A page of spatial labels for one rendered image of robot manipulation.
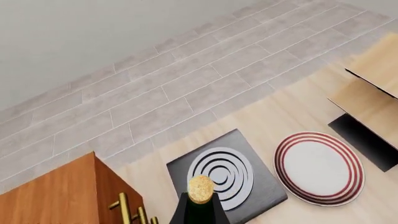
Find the pale wooden rack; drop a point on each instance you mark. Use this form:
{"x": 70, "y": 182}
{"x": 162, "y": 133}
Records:
{"x": 370, "y": 109}

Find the wooden cabinet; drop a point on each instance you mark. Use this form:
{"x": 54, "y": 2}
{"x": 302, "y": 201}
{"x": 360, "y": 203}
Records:
{"x": 62, "y": 191}

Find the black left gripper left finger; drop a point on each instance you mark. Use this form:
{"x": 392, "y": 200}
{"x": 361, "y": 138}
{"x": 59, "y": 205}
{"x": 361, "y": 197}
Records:
{"x": 178, "y": 213}

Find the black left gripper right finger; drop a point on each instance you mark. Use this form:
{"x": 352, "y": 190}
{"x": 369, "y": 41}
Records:
{"x": 222, "y": 214}

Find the white plate with red rings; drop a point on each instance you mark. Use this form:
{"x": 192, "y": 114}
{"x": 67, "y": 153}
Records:
{"x": 314, "y": 168}

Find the flat black stove plate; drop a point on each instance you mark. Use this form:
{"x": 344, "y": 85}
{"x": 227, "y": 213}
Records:
{"x": 264, "y": 186}

